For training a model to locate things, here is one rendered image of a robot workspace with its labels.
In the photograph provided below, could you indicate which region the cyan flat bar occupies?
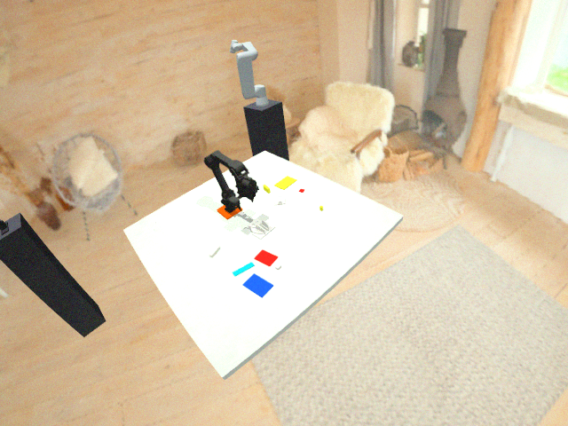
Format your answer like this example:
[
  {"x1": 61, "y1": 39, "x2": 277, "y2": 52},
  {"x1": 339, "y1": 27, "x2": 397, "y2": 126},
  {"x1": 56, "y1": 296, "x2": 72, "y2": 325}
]
[{"x1": 233, "y1": 262, "x2": 255, "y2": 276}]

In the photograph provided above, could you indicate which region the yellow flat plate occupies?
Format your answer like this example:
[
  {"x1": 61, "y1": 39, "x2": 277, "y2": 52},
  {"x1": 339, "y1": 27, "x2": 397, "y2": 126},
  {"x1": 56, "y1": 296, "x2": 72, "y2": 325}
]
[{"x1": 274, "y1": 176, "x2": 297, "y2": 190}]

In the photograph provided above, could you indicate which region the blue flat plate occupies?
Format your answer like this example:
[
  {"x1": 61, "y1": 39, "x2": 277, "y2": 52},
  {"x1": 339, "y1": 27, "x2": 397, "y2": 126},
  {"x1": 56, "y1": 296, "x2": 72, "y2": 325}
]
[{"x1": 242, "y1": 274, "x2": 273, "y2": 298}]

